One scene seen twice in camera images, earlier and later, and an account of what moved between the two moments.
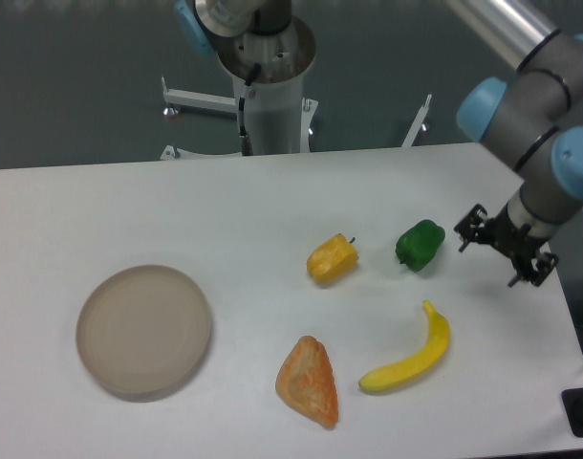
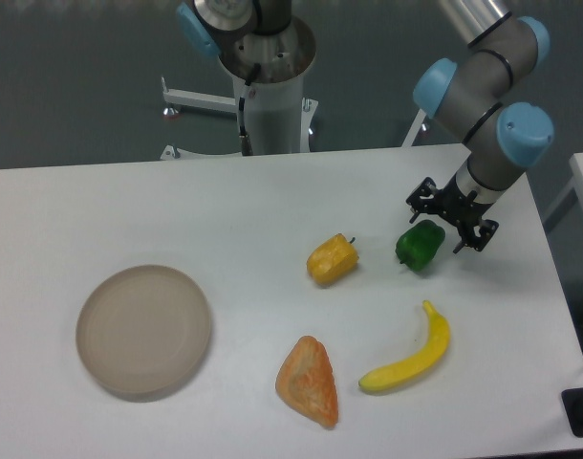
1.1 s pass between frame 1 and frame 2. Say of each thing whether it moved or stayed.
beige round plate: stayed
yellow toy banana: stayed
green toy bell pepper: stayed
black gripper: moved
